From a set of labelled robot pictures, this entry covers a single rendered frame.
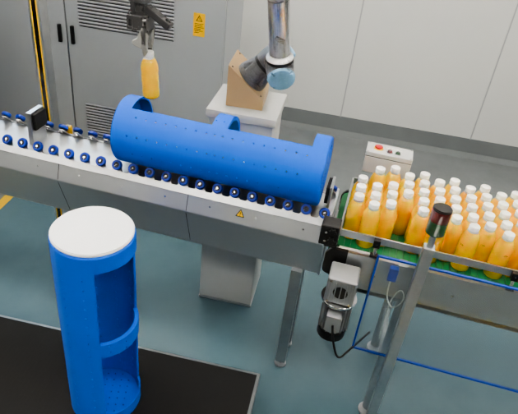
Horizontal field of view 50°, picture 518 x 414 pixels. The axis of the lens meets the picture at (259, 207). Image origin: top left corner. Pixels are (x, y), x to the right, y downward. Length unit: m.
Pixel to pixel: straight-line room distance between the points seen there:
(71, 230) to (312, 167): 0.89
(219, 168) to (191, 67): 1.69
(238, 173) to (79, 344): 0.86
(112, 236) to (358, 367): 1.56
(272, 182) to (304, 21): 2.86
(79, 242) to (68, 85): 2.45
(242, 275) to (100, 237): 1.26
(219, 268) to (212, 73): 1.38
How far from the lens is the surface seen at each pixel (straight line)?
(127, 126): 2.30
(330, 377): 2.89
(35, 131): 2.68
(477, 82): 5.04
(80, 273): 1.88
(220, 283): 3.07
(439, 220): 1.85
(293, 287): 2.50
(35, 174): 2.65
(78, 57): 4.09
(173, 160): 2.25
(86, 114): 4.24
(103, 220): 1.98
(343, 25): 4.84
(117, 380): 2.60
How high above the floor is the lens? 2.19
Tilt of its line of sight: 34 degrees down
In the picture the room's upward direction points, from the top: 7 degrees clockwise
